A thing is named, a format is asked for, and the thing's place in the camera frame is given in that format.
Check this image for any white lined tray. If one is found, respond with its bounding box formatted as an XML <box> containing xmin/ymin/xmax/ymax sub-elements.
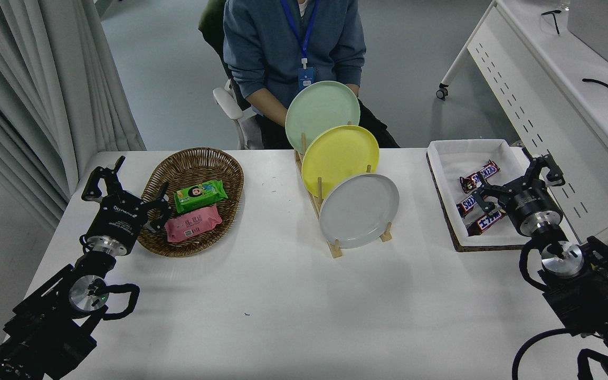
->
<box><xmin>426</xmin><ymin>139</ymin><xmax>555</xmax><ymax>252</ymax></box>

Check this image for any brown wicker basket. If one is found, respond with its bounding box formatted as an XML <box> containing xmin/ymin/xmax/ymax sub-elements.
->
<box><xmin>137</xmin><ymin>147</ymin><xmax>244</xmax><ymax>258</ymax></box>

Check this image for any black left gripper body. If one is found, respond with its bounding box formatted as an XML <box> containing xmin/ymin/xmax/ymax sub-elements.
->
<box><xmin>85</xmin><ymin>193</ymin><xmax>150</xmax><ymax>254</ymax></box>

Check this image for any silver laptop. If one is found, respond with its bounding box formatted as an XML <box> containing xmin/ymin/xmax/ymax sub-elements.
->
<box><xmin>567</xmin><ymin>0</ymin><xmax>608</xmax><ymax>72</ymax></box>

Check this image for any office chair with white armrest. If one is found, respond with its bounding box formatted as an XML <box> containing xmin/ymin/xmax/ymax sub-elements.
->
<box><xmin>198</xmin><ymin>0</ymin><xmax>265</xmax><ymax>150</ymax></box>

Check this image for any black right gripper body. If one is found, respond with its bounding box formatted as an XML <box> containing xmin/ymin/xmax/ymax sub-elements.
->
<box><xmin>500</xmin><ymin>186</ymin><xmax>563</xmax><ymax>226</ymax></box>

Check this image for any black cable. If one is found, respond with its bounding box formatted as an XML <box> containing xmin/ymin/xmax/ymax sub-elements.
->
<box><xmin>582</xmin><ymin>78</ymin><xmax>608</xmax><ymax>98</ymax></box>

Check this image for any white desk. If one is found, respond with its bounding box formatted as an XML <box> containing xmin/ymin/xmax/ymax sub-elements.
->
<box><xmin>436</xmin><ymin>0</ymin><xmax>608</xmax><ymax>254</ymax></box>

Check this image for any grey curtain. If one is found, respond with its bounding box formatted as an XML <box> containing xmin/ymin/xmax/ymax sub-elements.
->
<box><xmin>0</xmin><ymin>0</ymin><xmax>146</xmax><ymax>233</ymax></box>

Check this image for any pale green plate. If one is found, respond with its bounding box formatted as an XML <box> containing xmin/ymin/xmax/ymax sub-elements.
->
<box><xmin>285</xmin><ymin>81</ymin><xmax>361</xmax><ymax>155</ymax></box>

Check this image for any green snack pack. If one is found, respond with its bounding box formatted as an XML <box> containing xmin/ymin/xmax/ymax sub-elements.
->
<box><xmin>174</xmin><ymin>179</ymin><xmax>229</xmax><ymax>214</ymax></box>

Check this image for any blue lanyard with badge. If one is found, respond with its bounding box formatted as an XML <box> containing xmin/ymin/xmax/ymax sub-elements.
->
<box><xmin>281</xmin><ymin>0</ymin><xmax>319</xmax><ymax>90</ymax></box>

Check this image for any grey plate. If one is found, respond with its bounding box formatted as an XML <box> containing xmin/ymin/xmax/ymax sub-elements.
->
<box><xmin>319</xmin><ymin>173</ymin><xmax>400</xmax><ymax>249</ymax></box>

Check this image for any wooden plate rack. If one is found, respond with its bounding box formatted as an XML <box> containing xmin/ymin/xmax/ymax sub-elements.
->
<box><xmin>294</xmin><ymin>122</ymin><xmax>393</xmax><ymax>259</ymax></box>

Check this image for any person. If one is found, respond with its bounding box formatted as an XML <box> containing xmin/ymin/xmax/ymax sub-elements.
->
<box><xmin>223</xmin><ymin>0</ymin><xmax>400</xmax><ymax>149</ymax></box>

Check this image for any yellow plate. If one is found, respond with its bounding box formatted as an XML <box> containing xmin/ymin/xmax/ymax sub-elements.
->
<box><xmin>301</xmin><ymin>125</ymin><xmax>380</xmax><ymax>198</ymax></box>

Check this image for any brown chocolate snack bar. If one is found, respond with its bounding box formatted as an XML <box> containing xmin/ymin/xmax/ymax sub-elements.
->
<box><xmin>460</xmin><ymin>160</ymin><xmax>500</xmax><ymax>194</ymax></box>
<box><xmin>456</xmin><ymin>187</ymin><xmax>495</xmax><ymax>218</ymax></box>
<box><xmin>465</xmin><ymin>208</ymin><xmax>508</xmax><ymax>236</ymax></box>

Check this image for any pink snack pack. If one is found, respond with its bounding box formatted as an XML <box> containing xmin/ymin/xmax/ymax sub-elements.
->
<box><xmin>164</xmin><ymin>205</ymin><xmax>223</xmax><ymax>243</ymax></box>

